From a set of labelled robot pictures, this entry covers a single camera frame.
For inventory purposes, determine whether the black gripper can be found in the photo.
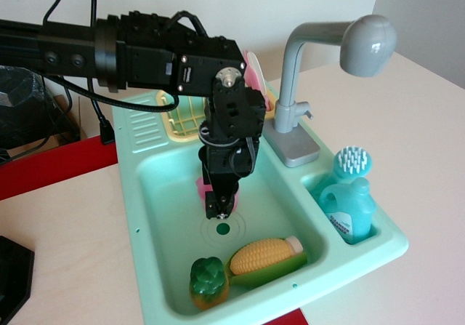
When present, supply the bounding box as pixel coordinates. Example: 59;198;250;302
198;121;259;220

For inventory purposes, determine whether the pink plastic cup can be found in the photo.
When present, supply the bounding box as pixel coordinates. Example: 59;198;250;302
195;177;240;212

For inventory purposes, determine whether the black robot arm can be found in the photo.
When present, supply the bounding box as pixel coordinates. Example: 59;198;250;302
1;12;266;219

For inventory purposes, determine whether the mint green toy sink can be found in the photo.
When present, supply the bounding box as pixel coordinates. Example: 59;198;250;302
113;108;408;324

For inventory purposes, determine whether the yellow drying rack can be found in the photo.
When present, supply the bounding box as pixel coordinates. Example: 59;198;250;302
156;89;277;143

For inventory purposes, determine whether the toy corn cob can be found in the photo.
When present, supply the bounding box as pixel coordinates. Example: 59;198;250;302
225;236;307;288

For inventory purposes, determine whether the toy green orange vegetable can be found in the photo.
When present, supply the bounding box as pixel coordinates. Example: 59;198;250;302
189;257;230;310

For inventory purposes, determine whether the pink and white plate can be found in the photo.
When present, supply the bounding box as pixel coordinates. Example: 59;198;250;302
243;50;272;112

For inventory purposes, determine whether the blue cleanser bottle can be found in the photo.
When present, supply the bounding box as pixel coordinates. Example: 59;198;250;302
318;177;376;244

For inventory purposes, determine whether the teal scrub brush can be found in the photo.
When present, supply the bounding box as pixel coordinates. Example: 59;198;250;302
333;145;373;183

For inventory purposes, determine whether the red board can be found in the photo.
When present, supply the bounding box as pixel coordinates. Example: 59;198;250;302
1;137;118;200

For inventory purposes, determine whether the black stand base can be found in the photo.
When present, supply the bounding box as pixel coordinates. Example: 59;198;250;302
1;236;35;324

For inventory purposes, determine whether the black bag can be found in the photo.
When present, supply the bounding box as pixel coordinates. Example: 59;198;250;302
1;65;72;150

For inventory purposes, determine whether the grey toy faucet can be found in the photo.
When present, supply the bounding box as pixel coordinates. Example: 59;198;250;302
264;15;397;168

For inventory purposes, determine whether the black cable with plug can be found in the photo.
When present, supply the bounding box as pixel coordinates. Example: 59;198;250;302
42;0;181;146

